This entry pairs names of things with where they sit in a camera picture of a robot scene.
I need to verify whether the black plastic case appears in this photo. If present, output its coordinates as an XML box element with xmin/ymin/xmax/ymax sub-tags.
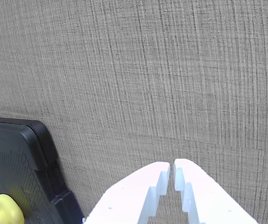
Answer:
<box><xmin>0</xmin><ymin>116</ymin><xmax>85</xmax><ymax>224</ymax></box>

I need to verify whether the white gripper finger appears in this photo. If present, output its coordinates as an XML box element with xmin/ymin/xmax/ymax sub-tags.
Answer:
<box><xmin>82</xmin><ymin>161</ymin><xmax>171</xmax><ymax>224</ymax></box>
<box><xmin>173</xmin><ymin>158</ymin><xmax>259</xmax><ymax>224</ymax></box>

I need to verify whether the yellow rubber duck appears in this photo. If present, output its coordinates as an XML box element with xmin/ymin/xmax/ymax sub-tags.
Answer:
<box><xmin>0</xmin><ymin>194</ymin><xmax>25</xmax><ymax>224</ymax></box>

